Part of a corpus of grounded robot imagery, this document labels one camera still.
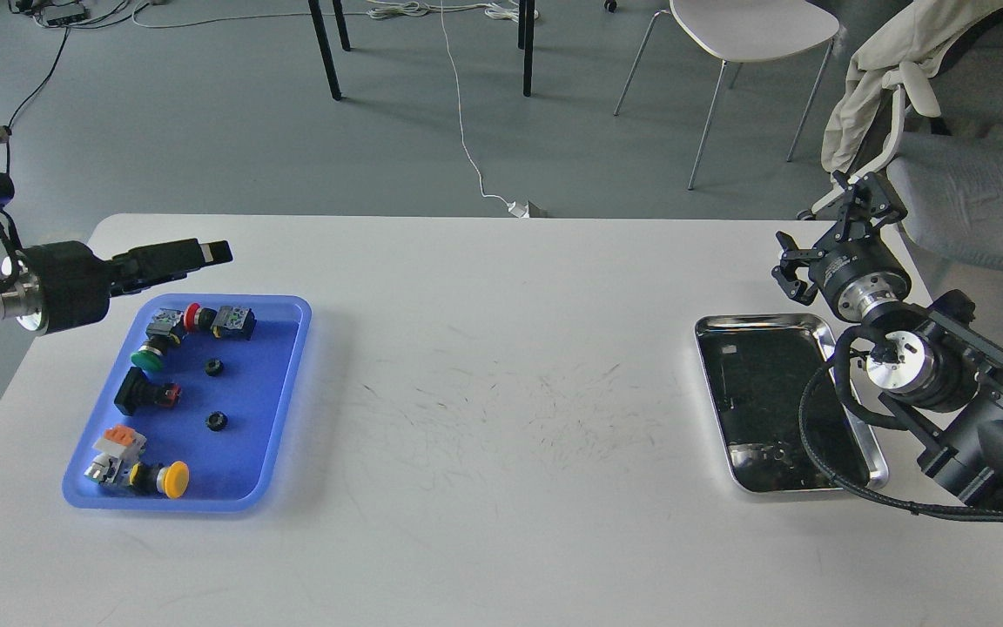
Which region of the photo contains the beige jacket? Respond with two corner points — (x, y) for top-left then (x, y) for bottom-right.
(820, 0), (1003, 175)

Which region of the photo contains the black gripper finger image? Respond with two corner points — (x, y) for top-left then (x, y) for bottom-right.
(111, 238), (233, 297)
(771, 231), (825, 306)
(828, 173), (908, 249)

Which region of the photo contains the black table leg left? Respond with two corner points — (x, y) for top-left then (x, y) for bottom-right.
(307, 0), (352, 102)

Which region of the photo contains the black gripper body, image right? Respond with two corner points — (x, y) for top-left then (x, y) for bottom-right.
(809, 239), (912, 324)

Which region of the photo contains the green push button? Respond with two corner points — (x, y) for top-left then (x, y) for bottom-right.
(129, 308), (187, 372)

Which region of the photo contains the yellow mushroom push button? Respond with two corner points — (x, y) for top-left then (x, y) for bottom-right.
(128, 461), (191, 499)

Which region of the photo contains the black table leg right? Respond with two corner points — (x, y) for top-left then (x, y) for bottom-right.
(517, 0), (536, 97)

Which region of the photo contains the white cable on floor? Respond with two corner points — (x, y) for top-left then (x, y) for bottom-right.
(132, 0), (539, 210)

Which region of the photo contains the small black gear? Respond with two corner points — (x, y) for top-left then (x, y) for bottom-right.
(205, 410), (228, 432)
(203, 358), (226, 377)

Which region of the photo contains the white power adapter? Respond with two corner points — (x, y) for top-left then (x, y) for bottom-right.
(507, 201), (547, 219)

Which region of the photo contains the black table leg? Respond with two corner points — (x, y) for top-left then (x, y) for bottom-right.
(517, 0), (536, 97)
(307, 0), (352, 102)

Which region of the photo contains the black cable on floor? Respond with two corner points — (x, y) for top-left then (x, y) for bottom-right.
(5, 0), (154, 131)

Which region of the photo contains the silver metal tray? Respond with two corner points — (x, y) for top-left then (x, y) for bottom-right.
(694, 313), (889, 497)

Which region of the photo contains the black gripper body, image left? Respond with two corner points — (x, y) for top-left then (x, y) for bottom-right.
(17, 241), (142, 334)

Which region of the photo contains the grey office chair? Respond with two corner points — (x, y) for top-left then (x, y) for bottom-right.
(811, 1), (1003, 271)

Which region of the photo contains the black red push button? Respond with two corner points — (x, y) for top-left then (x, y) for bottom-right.
(114, 367), (182, 416)

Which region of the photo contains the blue plastic tray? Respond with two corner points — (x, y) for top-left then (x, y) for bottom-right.
(61, 293), (312, 513)

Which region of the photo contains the white chair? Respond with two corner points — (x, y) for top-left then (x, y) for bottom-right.
(613, 1), (841, 191)

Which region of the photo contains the black green switch block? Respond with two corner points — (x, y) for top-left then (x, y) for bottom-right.
(208, 306), (256, 340)

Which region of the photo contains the orange white switch block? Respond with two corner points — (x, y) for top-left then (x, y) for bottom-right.
(84, 424), (148, 487)

